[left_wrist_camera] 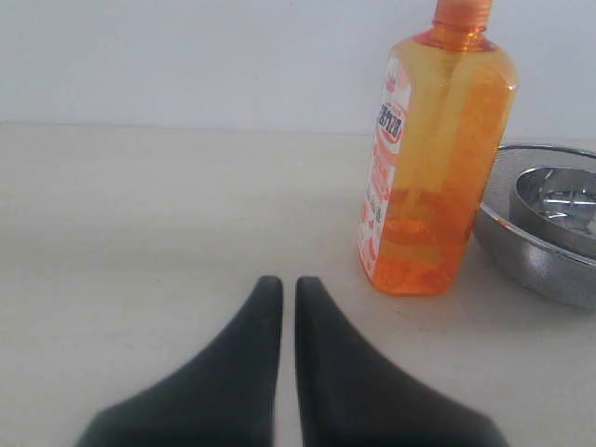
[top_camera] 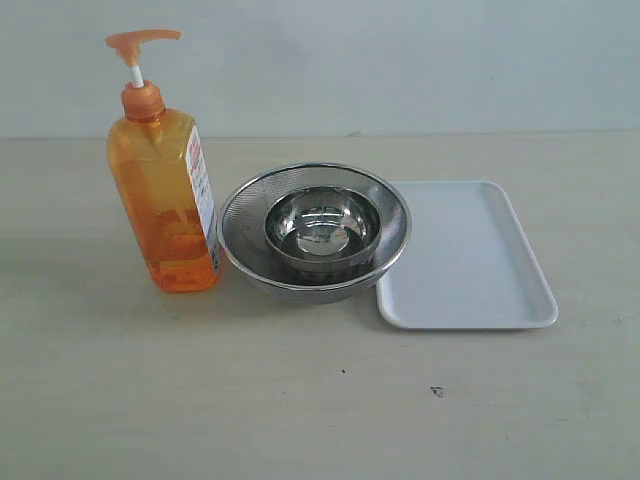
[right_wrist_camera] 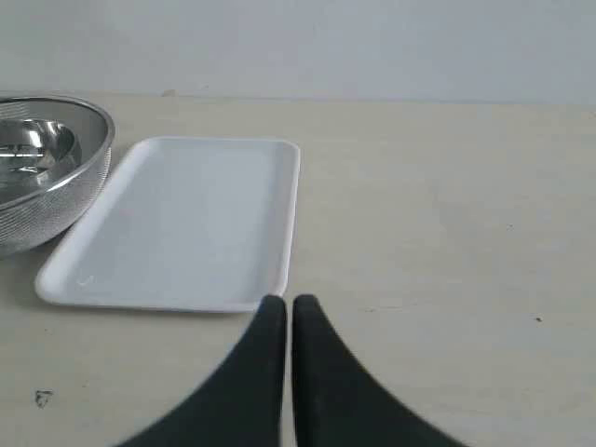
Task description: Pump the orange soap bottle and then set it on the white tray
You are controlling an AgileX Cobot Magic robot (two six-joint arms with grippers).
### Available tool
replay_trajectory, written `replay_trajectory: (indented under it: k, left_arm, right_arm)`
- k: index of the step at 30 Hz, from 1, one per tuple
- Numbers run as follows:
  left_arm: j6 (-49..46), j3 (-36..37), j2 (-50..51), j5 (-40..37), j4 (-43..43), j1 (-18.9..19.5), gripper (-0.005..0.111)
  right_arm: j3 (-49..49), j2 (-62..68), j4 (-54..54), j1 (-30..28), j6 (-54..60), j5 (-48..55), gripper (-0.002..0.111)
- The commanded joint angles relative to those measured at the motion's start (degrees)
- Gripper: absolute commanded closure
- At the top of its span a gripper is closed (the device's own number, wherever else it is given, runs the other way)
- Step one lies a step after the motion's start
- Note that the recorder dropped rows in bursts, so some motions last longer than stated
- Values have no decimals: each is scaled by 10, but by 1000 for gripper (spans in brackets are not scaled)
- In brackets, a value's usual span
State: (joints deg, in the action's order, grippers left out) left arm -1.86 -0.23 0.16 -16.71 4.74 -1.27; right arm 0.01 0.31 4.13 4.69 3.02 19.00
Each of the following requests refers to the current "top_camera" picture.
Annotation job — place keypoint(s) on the steel mesh strainer basin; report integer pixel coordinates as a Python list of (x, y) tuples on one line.
[(241, 232)]

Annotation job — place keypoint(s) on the white plastic tray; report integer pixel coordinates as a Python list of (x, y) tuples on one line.
[(467, 266)]

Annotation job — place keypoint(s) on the small stainless steel bowl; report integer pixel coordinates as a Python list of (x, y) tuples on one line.
[(322, 229)]

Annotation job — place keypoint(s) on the orange soap pump bottle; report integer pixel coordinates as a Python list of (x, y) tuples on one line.
[(156, 157)]

